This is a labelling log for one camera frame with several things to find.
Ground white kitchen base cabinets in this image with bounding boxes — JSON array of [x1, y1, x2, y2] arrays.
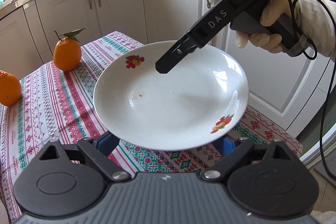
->
[[1, 0, 331, 136]]

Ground black cable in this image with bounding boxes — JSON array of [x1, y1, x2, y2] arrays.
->
[[283, 0, 336, 183]]

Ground patterned red green tablecloth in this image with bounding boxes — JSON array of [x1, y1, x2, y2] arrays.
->
[[0, 31, 304, 223]]

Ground orange without leaves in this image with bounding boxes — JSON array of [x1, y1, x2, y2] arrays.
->
[[0, 71, 21, 106]]

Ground gloved right hand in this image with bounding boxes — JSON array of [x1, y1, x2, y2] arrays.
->
[[235, 0, 291, 53]]

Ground white sleeved forearm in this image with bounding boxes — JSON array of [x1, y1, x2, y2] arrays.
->
[[295, 0, 335, 61]]

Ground white plate with fruit decal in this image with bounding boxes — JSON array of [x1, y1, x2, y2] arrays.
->
[[93, 41, 249, 151]]

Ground orange with green leaves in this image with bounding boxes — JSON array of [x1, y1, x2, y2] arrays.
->
[[53, 28, 84, 72]]

